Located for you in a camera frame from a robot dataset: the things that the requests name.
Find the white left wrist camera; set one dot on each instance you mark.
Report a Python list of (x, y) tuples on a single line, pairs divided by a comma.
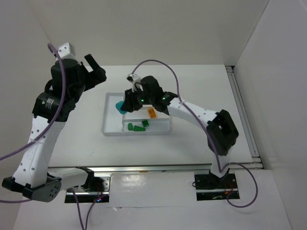
[(67, 51)]

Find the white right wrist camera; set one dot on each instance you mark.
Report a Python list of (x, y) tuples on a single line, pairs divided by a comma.
[(135, 80)]

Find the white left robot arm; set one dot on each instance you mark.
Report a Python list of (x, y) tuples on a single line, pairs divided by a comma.
[(70, 79)]

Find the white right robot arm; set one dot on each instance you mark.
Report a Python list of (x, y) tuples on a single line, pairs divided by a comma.
[(219, 127)]

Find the teal rounded lego brick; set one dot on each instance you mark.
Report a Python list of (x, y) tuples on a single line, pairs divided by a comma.
[(118, 107)]

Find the yellow lego brick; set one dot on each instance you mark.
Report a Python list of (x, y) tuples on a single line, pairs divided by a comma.
[(151, 112)]

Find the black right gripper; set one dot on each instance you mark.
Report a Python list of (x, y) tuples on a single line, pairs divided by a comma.
[(131, 101)]

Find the green 2x4 lego brick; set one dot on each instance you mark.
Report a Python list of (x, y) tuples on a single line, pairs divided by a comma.
[(139, 129)]

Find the aluminium front rail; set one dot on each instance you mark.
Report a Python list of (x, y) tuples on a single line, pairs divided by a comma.
[(151, 168)]

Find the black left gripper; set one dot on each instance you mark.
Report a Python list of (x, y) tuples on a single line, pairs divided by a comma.
[(90, 74)]

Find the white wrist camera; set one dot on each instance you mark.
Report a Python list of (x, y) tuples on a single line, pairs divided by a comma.
[(135, 80), (67, 51)]

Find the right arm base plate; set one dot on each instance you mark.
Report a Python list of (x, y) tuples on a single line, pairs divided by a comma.
[(207, 190)]

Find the green 2x2 lego brick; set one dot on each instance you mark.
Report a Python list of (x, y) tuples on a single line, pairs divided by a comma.
[(145, 123)]

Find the aluminium side rail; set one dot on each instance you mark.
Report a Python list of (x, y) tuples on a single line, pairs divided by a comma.
[(256, 160)]

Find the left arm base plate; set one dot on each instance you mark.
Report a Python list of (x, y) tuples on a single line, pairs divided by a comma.
[(98, 190)]

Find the white compartment tray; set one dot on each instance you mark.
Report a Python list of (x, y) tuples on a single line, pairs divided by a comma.
[(115, 124)]

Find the small green lego brick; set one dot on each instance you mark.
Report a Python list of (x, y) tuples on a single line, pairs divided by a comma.
[(130, 126)]

